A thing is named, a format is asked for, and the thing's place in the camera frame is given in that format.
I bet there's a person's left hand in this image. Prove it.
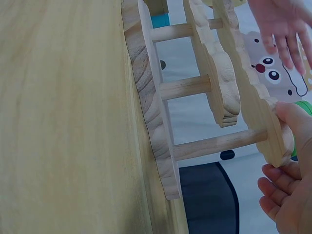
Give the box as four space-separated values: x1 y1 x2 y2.
248 0 312 77

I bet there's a person's right hand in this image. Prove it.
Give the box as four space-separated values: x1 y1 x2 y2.
257 101 312 234

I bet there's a wooden tiered scalloped stand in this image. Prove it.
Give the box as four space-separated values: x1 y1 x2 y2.
121 0 294 201

